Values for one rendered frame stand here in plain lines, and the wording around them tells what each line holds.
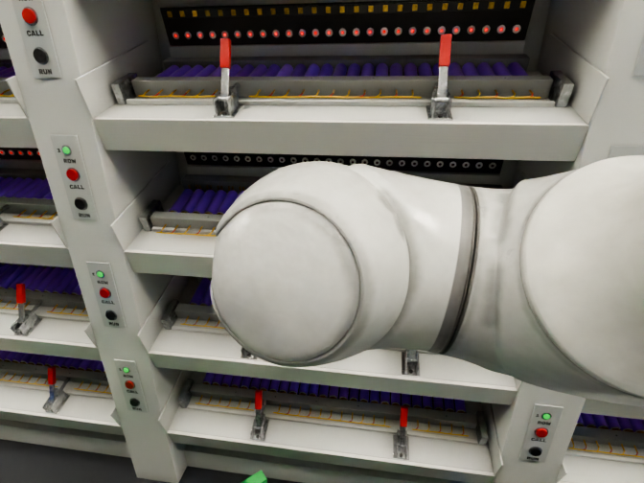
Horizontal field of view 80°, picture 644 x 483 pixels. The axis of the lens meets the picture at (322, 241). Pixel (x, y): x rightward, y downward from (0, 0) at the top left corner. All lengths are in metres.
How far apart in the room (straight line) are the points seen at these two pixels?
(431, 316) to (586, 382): 0.07
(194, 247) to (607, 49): 0.56
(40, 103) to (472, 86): 0.56
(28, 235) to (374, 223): 0.69
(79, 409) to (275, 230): 0.87
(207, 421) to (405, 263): 0.73
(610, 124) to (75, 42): 0.63
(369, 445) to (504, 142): 0.57
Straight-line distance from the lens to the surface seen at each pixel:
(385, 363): 0.66
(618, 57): 0.53
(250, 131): 0.51
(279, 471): 0.93
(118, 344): 0.77
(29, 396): 1.07
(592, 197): 0.19
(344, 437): 0.81
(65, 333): 0.86
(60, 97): 0.63
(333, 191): 0.16
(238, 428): 0.84
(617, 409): 0.77
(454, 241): 0.20
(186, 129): 0.54
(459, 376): 0.67
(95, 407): 0.97
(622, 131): 0.55
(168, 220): 0.65
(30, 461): 1.17
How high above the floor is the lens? 0.79
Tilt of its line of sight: 24 degrees down
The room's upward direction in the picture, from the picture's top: straight up
